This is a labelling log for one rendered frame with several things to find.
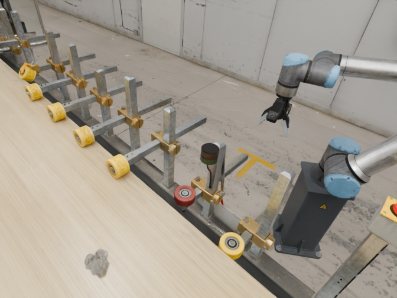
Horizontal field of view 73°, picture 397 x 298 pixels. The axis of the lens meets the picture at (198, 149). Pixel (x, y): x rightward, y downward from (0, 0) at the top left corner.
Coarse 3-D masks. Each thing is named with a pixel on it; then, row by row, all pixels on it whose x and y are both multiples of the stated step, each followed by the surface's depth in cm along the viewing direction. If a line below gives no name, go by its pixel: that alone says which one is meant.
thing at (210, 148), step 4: (204, 144) 89; (208, 144) 90; (212, 144) 90; (204, 148) 88; (208, 148) 88; (212, 148) 88; (216, 148) 88; (208, 152) 87; (212, 152) 87; (216, 152) 87; (216, 164) 94; (208, 168) 94
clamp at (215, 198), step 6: (192, 180) 110; (204, 180) 110; (192, 186) 111; (198, 186) 107; (204, 186) 108; (204, 192) 106; (216, 192) 106; (204, 198) 108; (210, 198) 105; (216, 198) 104; (222, 198) 108; (210, 204) 107; (216, 204) 106
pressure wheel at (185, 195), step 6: (180, 186) 102; (186, 186) 102; (174, 192) 99; (180, 192) 100; (186, 192) 99; (192, 192) 100; (174, 198) 99; (180, 198) 97; (186, 198) 98; (192, 198) 98; (180, 204) 98; (186, 204) 98; (192, 204) 100
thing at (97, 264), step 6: (96, 252) 79; (102, 252) 79; (90, 258) 77; (96, 258) 77; (102, 258) 77; (84, 264) 76; (90, 264) 76; (96, 264) 75; (102, 264) 77; (108, 264) 77; (90, 270) 75; (96, 270) 75; (102, 270) 74
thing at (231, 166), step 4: (240, 156) 125; (244, 156) 126; (232, 160) 123; (236, 160) 123; (240, 160) 123; (244, 160) 126; (228, 164) 120; (232, 164) 120; (236, 164) 121; (240, 164) 125; (228, 168) 118; (232, 168) 119; (236, 168) 123; (224, 172) 116; (228, 172) 118; (220, 176) 114; (224, 176) 117; (220, 180) 116; (196, 188) 108; (196, 192) 106; (200, 192) 106; (196, 196) 105; (200, 196) 108; (184, 208) 102
